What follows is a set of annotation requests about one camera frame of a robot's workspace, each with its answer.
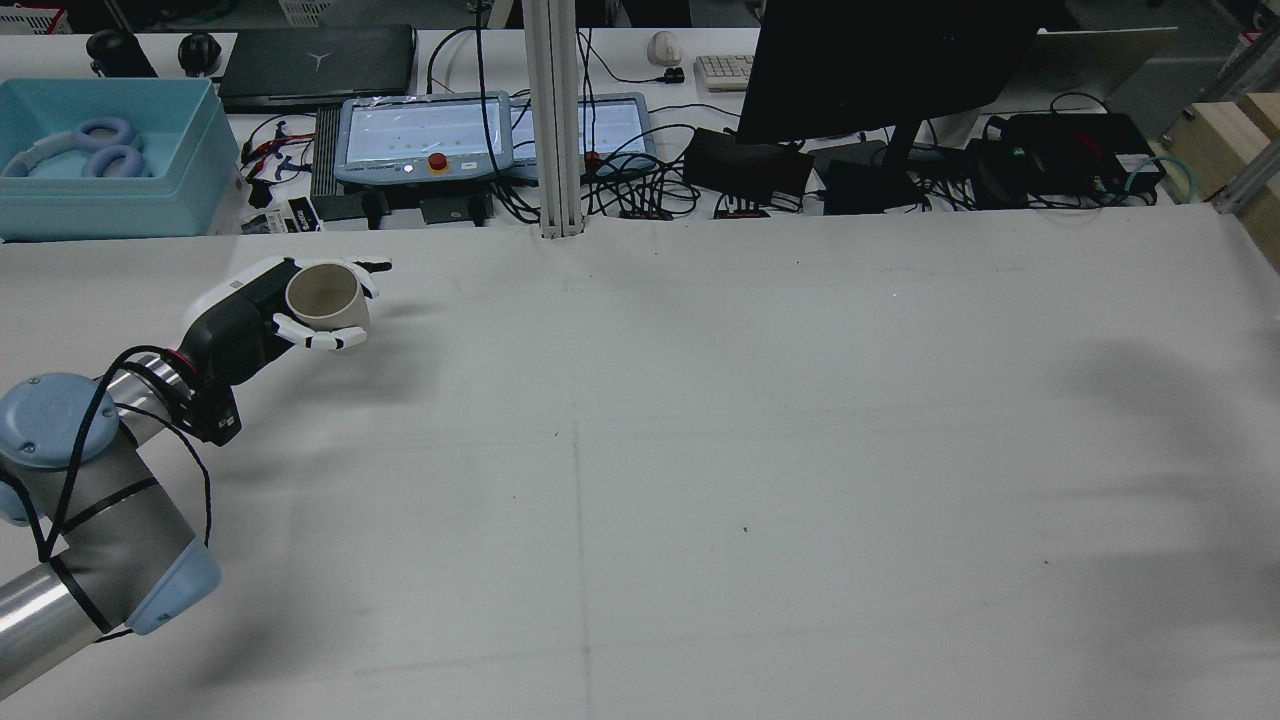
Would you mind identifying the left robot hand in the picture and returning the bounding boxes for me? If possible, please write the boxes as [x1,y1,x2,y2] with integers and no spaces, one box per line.
[180,255,393,391]

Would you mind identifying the beige paper cup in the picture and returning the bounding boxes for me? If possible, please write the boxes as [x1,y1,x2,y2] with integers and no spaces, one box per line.
[285,262,373,338]

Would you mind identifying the black white label pack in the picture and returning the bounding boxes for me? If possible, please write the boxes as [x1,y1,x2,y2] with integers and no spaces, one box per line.
[243,197,323,237]

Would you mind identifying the red blue clip leads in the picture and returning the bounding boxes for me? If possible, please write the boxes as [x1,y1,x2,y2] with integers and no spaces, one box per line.
[238,118,313,208]

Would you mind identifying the black power adapter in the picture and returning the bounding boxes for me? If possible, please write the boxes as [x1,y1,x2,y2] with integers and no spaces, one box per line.
[419,194,494,227]
[309,193,377,224]

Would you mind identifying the light blue plastic bin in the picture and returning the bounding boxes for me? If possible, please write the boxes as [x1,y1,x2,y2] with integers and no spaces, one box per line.
[0,78,241,243]

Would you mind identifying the black ribbed heat sink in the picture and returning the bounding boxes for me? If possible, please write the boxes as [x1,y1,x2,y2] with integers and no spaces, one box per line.
[309,104,346,197]

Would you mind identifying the lavender white headphones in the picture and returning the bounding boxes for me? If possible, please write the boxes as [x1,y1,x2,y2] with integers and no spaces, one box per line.
[0,117,151,181]

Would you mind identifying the teach pendant with red button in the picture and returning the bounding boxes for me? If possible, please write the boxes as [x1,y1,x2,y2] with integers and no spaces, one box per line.
[333,92,514,187]

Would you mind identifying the black round device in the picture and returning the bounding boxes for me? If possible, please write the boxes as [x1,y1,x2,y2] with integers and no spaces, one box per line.
[178,32,223,78]

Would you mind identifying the black closed laptop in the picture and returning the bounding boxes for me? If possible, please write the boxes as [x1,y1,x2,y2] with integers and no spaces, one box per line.
[217,25,419,113]

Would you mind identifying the black cylinder device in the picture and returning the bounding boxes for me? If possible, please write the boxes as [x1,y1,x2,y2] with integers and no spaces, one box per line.
[86,28,159,79]

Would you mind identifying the grey teach pendant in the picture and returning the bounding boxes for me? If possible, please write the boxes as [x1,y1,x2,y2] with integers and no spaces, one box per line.
[510,92,658,181]

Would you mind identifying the white table cover sheet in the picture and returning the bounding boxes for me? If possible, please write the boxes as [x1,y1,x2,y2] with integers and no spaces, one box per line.
[0,205,1280,720]

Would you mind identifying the black power brick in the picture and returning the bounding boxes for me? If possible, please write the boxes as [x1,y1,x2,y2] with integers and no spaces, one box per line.
[683,127,816,205]

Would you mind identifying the beige keyboard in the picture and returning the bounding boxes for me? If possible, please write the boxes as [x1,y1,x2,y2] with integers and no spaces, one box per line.
[695,54,758,93]

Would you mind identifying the black Huawei monitor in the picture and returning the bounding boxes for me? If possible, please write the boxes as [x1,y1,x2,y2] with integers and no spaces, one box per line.
[735,0,1041,215]

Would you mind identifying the small black electronics box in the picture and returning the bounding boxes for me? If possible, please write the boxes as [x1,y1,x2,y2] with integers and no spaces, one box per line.
[965,138,1013,209]

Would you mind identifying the large black electronics box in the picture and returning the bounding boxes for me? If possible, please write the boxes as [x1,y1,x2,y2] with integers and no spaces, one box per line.
[1000,112,1166,198]

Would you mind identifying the beige board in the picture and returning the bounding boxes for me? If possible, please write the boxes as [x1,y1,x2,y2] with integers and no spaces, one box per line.
[1035,27,1181,101]

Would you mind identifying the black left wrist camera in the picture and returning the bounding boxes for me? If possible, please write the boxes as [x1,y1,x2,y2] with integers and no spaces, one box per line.
[186,385,243,447]

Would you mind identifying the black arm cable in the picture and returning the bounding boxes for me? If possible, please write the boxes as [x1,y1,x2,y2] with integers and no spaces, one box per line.
[28,345,216,641]

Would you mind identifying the aluminium profile post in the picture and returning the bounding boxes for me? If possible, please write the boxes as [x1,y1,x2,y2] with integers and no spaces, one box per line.
[522,0,585,239]

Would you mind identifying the teal cable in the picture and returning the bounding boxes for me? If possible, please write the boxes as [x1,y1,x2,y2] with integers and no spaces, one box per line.
[1125,155,1201,206]

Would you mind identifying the aluminium frame profile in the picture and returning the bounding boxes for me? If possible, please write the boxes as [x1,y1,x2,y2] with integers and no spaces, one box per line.
[1213,28,1280,214]

